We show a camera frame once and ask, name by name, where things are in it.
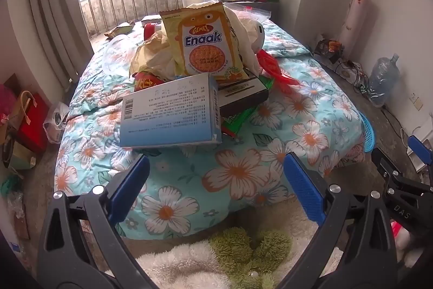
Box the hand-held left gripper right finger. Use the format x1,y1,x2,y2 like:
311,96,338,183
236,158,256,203
283,152,398,289

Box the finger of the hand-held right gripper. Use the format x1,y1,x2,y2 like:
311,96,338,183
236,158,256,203
408,136,433,171
371,147,433,198

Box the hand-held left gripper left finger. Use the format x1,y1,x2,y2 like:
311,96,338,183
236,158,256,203
37,155,151,289

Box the blue plastic basket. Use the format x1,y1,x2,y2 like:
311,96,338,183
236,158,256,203
357,111,377,153

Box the blue white cardboard box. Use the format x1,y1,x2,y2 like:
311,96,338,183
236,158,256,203
119,73,223,149

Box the green snack packet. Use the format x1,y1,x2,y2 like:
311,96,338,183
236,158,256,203
221,106,258,139

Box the red snack packet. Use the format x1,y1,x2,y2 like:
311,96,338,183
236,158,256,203
132,70,166,93

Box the black white cardboard box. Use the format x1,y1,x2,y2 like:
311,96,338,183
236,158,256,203
216,69,270,118

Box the cream plastic bag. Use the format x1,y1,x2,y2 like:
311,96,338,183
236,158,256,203
130,32,185,76

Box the yellow snack packet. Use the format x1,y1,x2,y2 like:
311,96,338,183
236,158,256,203
159,1,249,81

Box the white plastic wrapper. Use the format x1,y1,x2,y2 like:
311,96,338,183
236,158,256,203
225,6,258,73

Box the red white plastic bag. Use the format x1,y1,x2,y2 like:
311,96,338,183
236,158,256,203
389,219,420,262

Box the floral turquoise blanket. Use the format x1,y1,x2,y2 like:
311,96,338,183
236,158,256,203
54,16,368,240

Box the large water jug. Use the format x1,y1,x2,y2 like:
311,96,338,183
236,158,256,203
367,54,400,107

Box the crumpled white plastic bag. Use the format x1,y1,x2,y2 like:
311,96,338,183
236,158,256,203
43,102,70,144

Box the white power strip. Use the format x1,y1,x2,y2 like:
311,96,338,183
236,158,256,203
313,52,362,83

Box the red gift bag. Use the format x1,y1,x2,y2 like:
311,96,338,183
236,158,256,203
8,91,50,154

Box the olive cardboard box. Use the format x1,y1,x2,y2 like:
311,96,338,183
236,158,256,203
2,133,38,171

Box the clear plastic bag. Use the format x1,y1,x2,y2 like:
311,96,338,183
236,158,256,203
101,35,139,73

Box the green plastic bag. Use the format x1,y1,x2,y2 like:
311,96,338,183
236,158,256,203
0,174,21,196

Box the black orange snack bag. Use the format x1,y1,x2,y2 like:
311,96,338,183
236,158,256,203
314,38,344,64

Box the small red white container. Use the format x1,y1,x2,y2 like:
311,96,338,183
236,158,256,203
144,23,161,41

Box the white printed wallpaper roll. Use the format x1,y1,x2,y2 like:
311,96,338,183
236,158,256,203
338,0,372,54

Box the olive brown snack packet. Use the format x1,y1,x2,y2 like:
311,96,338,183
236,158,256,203
104,22,136,39

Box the red mesh bag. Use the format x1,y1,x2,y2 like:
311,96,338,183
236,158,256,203
0,84,17,117

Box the clear zip bag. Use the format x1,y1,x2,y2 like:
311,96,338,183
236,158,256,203
233,3,271,22

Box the grey curtain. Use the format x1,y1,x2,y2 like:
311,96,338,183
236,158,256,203
25,0,93,86

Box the beige wall socket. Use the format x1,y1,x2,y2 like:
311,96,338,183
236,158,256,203
409,93,424,111

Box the black cable tangle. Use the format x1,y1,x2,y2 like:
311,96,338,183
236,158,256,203
352,62,373,93

